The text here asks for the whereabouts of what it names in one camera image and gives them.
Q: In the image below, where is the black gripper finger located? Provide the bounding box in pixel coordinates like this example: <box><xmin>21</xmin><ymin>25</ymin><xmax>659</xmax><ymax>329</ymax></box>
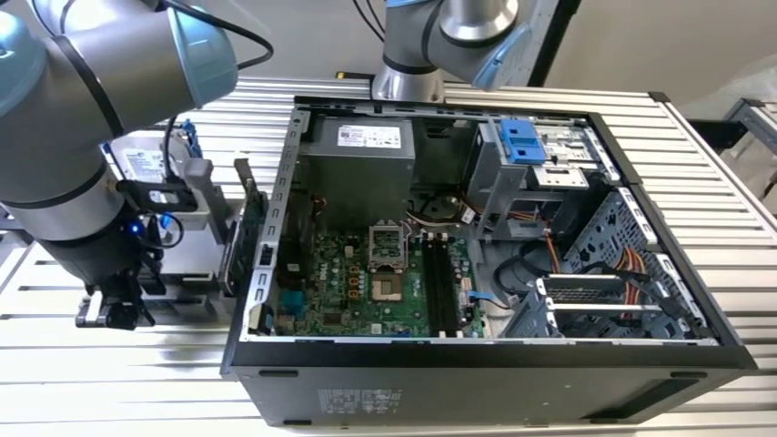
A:
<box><xmin>74</xmin><ymin>293</ymin><xmax>109</xmax><ymax>329</ymax></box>
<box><xmin>105</xmin><ymin>295</ymin><xmax>157</xmax><ymax>332</ymax></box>

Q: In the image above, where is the RAM slot with white clips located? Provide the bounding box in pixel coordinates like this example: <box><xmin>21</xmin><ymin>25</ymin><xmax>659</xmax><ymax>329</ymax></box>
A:
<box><xmin>421</xmin><ymin>232</ymin><xmax>440</xmax><ymax>338</ymax></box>
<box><xmin>436</xmin><ymin>232</ymin><xmax>457</xmax><ymax>338</ymax></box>

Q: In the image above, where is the hard disk in blue carrier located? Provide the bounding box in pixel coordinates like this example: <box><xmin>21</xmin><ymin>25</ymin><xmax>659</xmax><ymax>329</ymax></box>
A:
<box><xmin>100</xmin><ymin>118</ymin><xmax>202</xmax><ymax>183</ymax></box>

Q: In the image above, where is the grey parts rack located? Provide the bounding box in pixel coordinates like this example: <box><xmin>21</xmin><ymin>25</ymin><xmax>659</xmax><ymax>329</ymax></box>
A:
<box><xmin>72</xmin><ymin>158</ymin><xmax>244</xmax><ymax>325</ymax></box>

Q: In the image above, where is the green graphics card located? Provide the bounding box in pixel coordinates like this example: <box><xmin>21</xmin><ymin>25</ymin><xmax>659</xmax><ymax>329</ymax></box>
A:
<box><xmin>218</xmin><ymin>152</ymin><xmax>272</xmax><ymax>300</ymax></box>

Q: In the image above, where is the black case fan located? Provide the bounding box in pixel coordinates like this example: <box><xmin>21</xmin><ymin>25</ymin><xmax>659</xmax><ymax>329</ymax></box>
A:
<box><xmin>284</xmin><ymin>177</ymin><xmax>317</xmax><ymax>256</ymax></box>

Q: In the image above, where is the green motherboard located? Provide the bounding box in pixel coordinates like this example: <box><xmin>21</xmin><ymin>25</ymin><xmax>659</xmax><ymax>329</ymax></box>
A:
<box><xmin>272</xmin><ymin>227</ymin><xmax>486</xmax><ymax>339</ymax></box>

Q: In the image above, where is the CPU socket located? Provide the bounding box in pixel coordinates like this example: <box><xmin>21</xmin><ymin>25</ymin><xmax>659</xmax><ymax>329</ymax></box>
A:
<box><xmin>368</xmin><ymin>269</ymin><xmax>406</xmax><ymax>305</ymax></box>

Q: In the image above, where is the metal socket cover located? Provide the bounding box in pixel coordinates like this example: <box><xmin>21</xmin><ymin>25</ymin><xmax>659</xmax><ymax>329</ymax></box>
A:
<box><xmin>366</xmin><ymin>219</ymin><xmax>404</xmax><ymax>270</ymax></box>

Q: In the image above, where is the grey power supply unit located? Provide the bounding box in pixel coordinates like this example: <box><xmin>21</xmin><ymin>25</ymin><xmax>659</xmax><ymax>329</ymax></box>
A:
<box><xmin>296</xmin><ymin>113</ymin><xmax>417</xmax><ymax>231</ymax></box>

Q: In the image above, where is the socket locking lever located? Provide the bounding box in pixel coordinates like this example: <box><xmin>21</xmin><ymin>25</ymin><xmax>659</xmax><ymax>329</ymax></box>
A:
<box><xmin>400</xmin><ymin>217</ymin><xmax>420</xmax><ymax>270</ymax></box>

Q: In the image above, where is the black PC case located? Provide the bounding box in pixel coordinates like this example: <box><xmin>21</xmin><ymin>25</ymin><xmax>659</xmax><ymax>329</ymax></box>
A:
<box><xmin>218</xmin><ymin>93</ymin><xmax>759</xmax><ymax>429</ymax></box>

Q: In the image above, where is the blue drive latch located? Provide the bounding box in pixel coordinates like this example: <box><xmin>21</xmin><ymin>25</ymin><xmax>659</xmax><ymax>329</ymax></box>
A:
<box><xmin>497</xmin><ymin>117</ymin><xmax>543</xmax><ymax>166</ymax></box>

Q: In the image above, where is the metal disk bay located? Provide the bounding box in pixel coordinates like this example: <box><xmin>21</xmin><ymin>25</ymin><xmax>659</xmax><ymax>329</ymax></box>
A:
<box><xmin>506</xmin><ymin>272</ymin><xmax>666</xmax><ymax>339</ymax></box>

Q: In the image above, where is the metal side table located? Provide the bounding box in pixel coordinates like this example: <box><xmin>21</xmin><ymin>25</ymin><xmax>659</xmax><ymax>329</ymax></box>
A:
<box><xmin>685</xmin><ymin>97</ymin><xmax>777</xmax><ymax>201</ymax></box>

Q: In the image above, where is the PSU wire bundle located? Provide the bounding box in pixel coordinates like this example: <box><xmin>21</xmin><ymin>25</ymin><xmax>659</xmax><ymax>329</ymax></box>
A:
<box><xmin>404</xmin><ymin>209</ymin><xmax>472</xmax><ymax>229</ymax></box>

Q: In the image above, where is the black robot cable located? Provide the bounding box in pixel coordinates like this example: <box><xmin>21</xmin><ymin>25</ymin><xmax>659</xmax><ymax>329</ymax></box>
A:
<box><xmin>157</xmin><ymin>0</ymin><xmax>274</xmax><ymax>73</ymax></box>

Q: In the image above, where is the black looped cable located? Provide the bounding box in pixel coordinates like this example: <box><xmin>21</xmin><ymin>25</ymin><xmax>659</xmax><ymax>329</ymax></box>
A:
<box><xmin>494</xmin><ymin>248</ymin><xmax>547</xmax><ymax>310</ymax></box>

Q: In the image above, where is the orange wire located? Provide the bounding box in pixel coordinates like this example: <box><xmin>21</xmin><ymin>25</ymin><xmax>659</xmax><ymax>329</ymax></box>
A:
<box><xmin>542</xmin><ymin>227</ymin><xmax>563</xmax><ymax>277</ymax></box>

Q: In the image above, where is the coloured wire bundle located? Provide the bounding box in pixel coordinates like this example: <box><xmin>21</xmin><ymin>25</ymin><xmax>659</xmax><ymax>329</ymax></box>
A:
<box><xmin>611</xmin><ymin>248</ymin><xmax>650</xmax><ymax>310</ymax></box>

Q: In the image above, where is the black frame post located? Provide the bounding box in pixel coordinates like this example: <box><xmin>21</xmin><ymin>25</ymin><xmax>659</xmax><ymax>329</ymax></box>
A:
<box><xmin>525</xmin><ymin>0</ymin><xmax>581</xmax><ymax>90</ymax></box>

